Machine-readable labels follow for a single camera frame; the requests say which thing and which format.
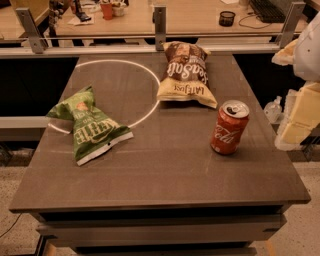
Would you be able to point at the red cup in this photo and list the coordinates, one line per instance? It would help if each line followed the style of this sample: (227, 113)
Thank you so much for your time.
(106, 8)

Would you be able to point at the metal bracket post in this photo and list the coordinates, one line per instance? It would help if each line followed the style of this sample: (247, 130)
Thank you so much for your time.
(293, 16)
(159, 16)
(37, 43)

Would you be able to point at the middle metal bracket post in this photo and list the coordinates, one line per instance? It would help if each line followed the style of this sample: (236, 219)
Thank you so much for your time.
(159, 16)

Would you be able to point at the black stapler on paper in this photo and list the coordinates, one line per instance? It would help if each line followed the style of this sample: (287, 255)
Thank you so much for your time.
(77, 11)

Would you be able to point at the black mesh cup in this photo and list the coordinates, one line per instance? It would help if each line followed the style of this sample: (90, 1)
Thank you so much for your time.
(226, 18)

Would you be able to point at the brown sea salt chip bag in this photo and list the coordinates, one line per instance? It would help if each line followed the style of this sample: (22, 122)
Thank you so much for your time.
(186, 77)

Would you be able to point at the black keyboard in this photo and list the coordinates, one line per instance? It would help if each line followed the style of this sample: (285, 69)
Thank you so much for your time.
(267, 12)

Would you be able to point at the red coke can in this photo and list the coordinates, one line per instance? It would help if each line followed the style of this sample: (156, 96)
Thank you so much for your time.
(232, 119)

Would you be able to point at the left metal bracket post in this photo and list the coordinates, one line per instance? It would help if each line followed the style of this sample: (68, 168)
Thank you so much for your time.
(37, 43)

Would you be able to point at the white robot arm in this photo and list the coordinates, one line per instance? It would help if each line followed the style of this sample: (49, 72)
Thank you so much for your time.
(306, 63)

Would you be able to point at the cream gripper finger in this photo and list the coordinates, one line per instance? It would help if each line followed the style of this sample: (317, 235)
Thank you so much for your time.
(301, 115)
(286, 55)

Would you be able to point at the clear sanitizer bottle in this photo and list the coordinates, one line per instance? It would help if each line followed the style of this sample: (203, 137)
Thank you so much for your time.
(273, 110)

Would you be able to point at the metal rail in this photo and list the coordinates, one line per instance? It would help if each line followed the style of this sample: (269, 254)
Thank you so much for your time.
(24, 52)

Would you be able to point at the green kettle chip bag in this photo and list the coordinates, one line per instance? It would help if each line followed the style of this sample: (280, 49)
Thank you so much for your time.
(94, 133)

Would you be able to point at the right metal bracket post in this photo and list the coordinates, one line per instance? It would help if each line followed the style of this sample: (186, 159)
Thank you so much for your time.
(293, 16)

